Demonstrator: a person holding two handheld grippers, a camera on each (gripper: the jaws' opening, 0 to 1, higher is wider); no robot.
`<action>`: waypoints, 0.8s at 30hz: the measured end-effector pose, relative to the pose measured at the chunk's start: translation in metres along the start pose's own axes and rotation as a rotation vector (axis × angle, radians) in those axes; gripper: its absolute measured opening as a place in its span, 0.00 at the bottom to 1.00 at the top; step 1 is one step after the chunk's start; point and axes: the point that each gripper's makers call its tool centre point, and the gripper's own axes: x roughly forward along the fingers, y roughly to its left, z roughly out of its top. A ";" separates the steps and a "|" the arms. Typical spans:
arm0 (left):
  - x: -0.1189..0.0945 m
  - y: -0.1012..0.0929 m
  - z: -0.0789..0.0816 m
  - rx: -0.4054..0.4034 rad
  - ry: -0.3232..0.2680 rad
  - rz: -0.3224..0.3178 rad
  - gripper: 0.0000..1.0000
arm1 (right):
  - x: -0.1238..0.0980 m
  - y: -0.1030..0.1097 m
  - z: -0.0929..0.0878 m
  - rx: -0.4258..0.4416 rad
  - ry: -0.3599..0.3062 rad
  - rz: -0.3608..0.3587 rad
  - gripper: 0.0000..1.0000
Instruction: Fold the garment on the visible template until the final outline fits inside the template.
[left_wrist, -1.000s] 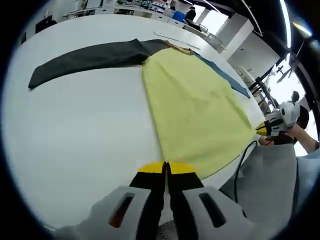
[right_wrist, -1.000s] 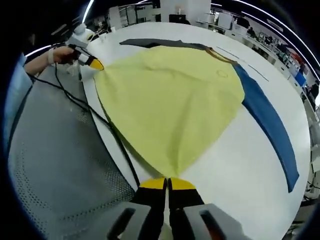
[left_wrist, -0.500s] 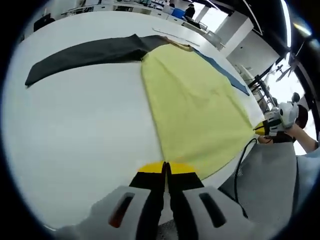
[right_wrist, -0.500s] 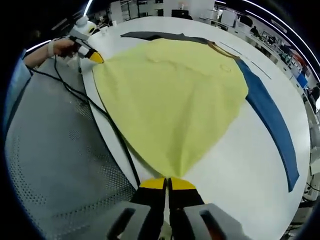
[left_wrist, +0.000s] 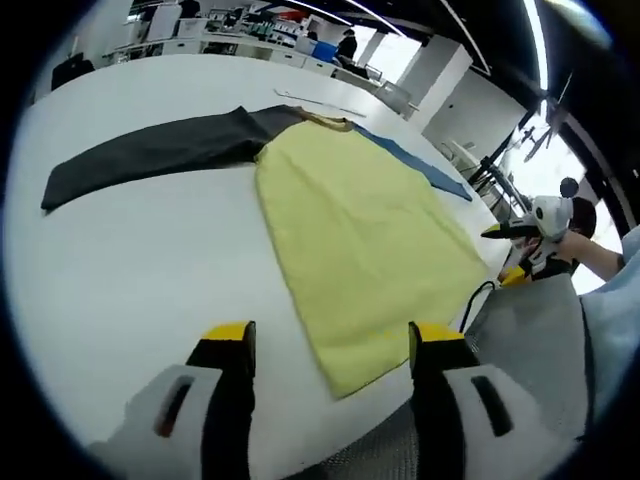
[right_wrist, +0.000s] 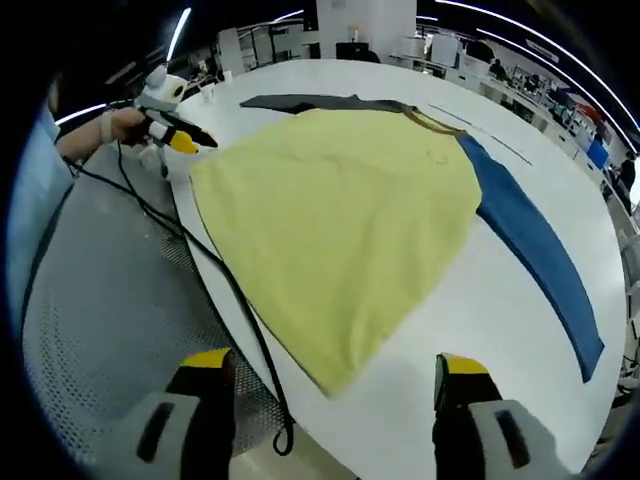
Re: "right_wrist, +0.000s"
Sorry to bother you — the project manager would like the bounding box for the short ceiling light strip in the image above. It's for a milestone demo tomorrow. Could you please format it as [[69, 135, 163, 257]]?
[[167, 7, 192, 61]]

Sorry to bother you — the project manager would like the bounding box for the person's left hand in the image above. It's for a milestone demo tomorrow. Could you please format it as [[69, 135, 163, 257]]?
[[102, 107, 150, 147]]

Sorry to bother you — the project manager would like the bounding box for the yellow and blue garment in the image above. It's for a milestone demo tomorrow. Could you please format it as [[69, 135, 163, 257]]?
[[189, 92, 606, 396]]

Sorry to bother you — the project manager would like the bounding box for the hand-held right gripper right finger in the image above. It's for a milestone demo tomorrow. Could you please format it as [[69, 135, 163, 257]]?
[[432, 352, 576, 480]]

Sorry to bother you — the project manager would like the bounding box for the white square pillar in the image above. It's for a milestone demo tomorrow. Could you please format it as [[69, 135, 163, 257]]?
[[315, 0, 419, 61]]

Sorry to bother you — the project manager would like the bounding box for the black box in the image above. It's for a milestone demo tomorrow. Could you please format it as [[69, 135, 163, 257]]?
[[335, 42, 381, 64]]

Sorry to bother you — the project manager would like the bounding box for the black cable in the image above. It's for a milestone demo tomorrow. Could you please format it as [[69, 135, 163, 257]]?
[[64, 139, 296, 457]]

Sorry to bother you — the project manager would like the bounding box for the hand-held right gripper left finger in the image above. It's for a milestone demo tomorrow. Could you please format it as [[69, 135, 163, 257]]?
[[89, 348, 236, 480]]

